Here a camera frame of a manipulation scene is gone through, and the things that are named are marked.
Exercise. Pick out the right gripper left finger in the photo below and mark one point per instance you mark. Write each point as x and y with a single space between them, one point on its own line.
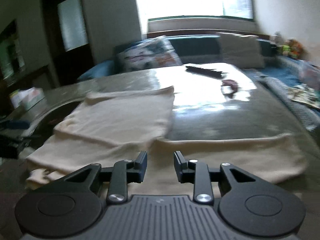
123 173

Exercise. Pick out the dark door with glass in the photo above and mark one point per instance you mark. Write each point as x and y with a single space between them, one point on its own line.
67 38

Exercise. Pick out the plain grey pillow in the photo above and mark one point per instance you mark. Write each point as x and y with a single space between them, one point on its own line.
242 51

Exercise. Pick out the teal corner sofa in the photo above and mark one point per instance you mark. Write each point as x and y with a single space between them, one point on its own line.
279 73

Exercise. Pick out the black remote control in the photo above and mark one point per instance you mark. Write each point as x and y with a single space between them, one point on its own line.
206 72

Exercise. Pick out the pink hair scrunchie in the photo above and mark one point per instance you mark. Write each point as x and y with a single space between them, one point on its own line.
229 87

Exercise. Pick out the butterfly print pillow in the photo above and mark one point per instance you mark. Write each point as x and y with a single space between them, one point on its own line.
155 53

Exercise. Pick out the brown plush toy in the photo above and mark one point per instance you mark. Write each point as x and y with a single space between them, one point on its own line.
286 48

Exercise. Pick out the patterned cloth on sofa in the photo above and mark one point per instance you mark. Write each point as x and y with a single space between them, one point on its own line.
304 95

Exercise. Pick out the orange plush toy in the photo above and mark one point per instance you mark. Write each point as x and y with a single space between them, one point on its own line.
296 49

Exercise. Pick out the cream knit sweater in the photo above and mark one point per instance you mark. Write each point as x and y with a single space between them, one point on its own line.
110 127

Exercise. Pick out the black white plush toy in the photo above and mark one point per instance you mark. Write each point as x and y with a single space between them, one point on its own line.
277 40

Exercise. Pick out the tissue box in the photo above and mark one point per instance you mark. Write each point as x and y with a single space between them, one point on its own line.
26 98

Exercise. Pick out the round black induction cooktop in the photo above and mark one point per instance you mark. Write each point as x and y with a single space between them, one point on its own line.
45 127

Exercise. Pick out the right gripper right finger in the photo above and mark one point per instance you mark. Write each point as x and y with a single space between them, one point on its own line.
197 173

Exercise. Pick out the clear plastic storage box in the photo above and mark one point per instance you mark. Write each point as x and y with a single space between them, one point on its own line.
309 75

